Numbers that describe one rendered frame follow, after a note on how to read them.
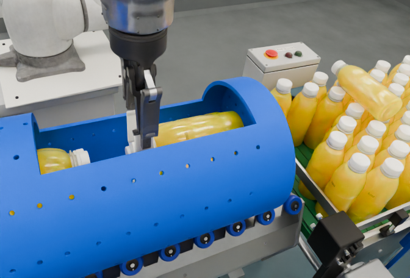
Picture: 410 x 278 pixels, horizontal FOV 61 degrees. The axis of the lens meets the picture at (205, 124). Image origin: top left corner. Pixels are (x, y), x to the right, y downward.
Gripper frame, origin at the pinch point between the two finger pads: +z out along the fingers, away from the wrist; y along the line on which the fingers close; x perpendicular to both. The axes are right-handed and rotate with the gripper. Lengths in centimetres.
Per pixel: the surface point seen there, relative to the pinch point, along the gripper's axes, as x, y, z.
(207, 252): 10.9, 11.4, 26.8
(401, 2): 431, -251, 113
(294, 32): 230, -217, 118
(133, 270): -4.9, 11.3, 23.0
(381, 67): 80, -16, 10
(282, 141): 22.4, 9.5, -0.7
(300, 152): 50, -8, 29
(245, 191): 14.2, 13.3, 5.0
